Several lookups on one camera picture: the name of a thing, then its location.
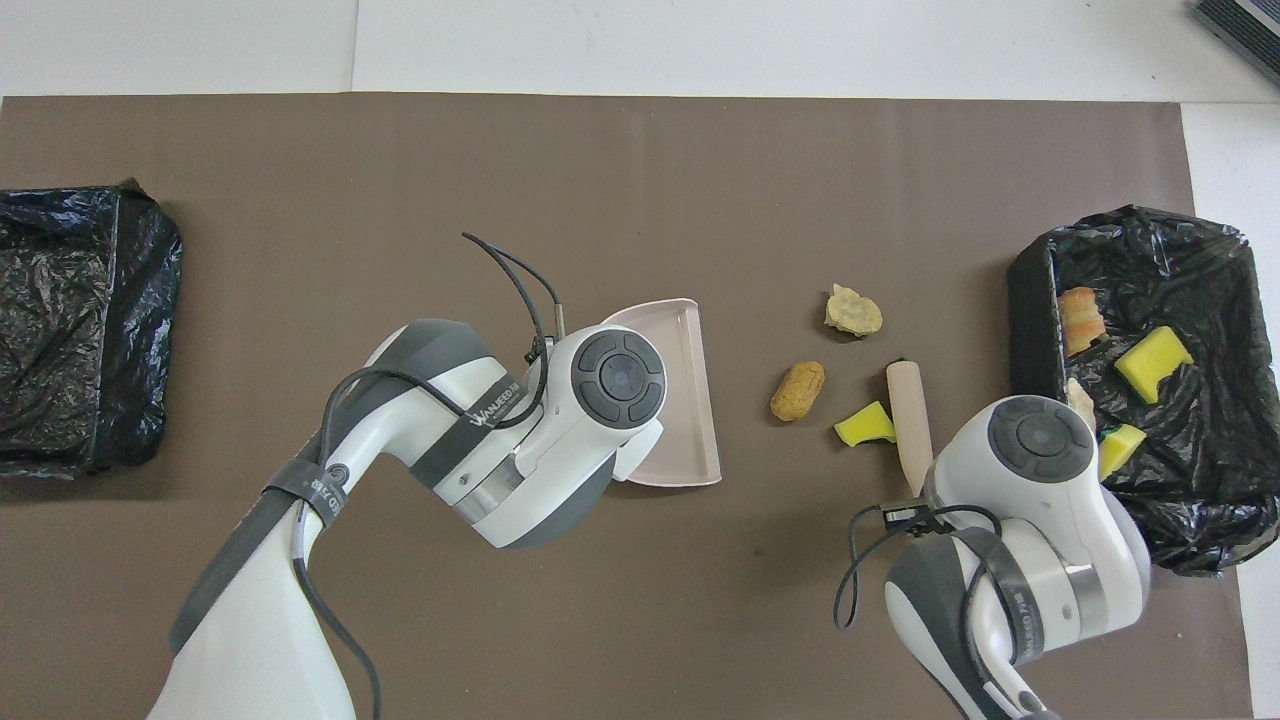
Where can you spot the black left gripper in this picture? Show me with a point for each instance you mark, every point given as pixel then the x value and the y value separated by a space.
pixel 537 352

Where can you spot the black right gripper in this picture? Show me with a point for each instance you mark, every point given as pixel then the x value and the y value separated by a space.
pixel 910 516

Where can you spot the beige black-bristle hand brush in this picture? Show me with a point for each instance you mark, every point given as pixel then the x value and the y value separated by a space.
pixel 908 420

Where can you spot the curved yellow sponge piece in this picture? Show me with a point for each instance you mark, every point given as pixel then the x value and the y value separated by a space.
pixel 862 428

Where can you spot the pale pink plastic dustpan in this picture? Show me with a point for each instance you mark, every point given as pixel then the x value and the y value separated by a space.
pixel 690 420

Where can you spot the brown oval croquette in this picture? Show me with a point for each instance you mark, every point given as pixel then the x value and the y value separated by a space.
pixel 797 392

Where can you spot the pale whitish bread chunk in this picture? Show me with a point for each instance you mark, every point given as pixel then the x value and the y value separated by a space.
pixel 1080 395

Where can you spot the pale bread piece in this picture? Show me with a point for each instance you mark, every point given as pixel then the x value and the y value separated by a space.
pixel 853 312

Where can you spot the yellow green-backed sponge piece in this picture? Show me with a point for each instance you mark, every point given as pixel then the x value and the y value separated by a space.
pixel 1125 445

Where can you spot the striped croissant piece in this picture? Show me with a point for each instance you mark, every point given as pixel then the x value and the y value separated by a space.
pixel 1082 320

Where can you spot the notched yellow sponge piece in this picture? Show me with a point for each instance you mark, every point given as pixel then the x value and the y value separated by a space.
pixel 1152 363

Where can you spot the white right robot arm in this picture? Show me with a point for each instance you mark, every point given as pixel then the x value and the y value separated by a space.
pixel 1040 520

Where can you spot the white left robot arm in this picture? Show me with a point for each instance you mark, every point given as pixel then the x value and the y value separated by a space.
pixel 560 440

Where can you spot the black bag lined bin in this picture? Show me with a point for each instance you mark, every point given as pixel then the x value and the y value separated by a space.
pixel 90 330
pixel 1030 330

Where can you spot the brown table mat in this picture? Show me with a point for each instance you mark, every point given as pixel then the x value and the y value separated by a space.
pixel 300 250

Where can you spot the dark ribbed device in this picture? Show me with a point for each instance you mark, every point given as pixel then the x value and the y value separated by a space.
pixel 1245 25

